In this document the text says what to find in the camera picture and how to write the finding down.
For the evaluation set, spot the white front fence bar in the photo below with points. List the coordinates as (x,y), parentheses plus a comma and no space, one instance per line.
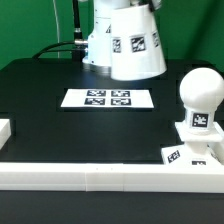
(110,177)

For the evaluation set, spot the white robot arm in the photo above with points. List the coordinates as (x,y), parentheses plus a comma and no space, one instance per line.
(99,41)

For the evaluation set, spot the white lamp base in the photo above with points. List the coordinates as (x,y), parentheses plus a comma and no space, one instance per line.
(195,150)

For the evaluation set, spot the white marker tag board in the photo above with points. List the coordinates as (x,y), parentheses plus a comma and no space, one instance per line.
(107,98)

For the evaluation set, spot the white left fence bar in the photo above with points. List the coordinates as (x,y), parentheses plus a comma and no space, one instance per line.
(5,131)

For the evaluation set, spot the white fence bar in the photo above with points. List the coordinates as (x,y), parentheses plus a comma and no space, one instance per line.
(5,131)
(218,147)
(110,177)

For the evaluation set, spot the white right fence bar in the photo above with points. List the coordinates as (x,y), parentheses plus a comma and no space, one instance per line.
(218,147)

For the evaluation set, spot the white lamp shade cone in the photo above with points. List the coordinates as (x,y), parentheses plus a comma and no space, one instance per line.
(136,51)

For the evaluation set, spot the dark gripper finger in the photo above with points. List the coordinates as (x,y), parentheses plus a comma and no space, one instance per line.
(155,5)

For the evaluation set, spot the white lamp bulb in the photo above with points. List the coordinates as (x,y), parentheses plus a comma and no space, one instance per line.
(201,91)

